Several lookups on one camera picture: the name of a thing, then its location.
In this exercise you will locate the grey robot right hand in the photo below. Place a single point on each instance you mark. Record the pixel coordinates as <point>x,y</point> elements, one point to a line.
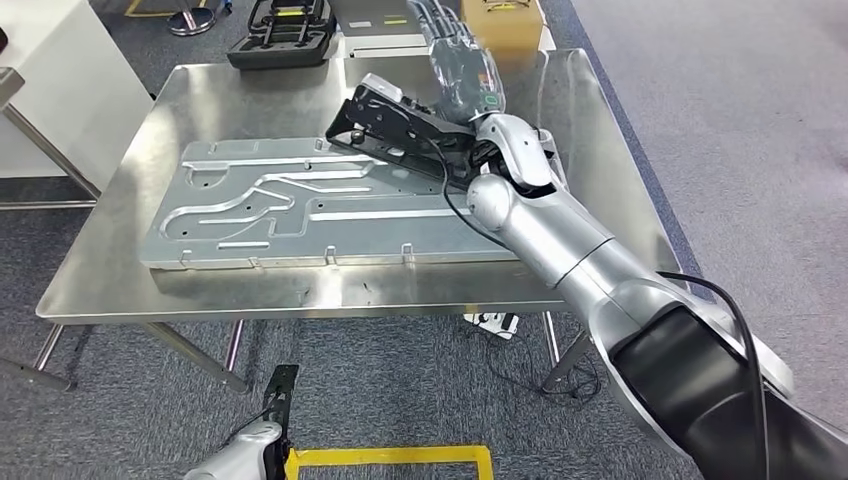
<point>464,79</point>

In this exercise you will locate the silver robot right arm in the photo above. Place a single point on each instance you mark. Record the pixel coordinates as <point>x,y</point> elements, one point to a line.
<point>596,265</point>

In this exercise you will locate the stainless steel workbench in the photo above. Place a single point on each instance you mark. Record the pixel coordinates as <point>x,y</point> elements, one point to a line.
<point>199,291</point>

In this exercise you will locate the cardboard box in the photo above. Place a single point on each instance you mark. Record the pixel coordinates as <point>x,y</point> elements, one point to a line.
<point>503,30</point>

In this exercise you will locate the grey flat box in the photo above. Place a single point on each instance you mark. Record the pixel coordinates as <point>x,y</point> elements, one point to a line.
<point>378,33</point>

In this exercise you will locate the black tool case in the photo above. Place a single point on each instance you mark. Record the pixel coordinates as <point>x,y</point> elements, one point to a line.
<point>278,50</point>

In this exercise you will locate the stamped sheet metal panel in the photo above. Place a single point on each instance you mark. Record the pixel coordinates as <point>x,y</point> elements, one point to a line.
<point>265,218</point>

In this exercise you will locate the white power strip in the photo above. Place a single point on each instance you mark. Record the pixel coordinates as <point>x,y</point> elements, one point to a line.
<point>493,324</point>

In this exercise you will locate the chrome stanchion base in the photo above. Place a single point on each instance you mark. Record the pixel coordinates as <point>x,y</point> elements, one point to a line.
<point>192,23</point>

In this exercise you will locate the yellow floor tape square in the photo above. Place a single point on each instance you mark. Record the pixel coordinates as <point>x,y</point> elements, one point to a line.
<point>397,456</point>

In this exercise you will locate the white cabinet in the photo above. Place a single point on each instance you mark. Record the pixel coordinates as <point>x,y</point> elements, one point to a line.
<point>66,99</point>

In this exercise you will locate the stainless steel side table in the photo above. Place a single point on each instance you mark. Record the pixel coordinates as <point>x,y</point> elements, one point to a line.
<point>53,156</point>

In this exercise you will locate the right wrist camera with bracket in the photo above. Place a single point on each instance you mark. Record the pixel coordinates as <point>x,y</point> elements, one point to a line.
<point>391,126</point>

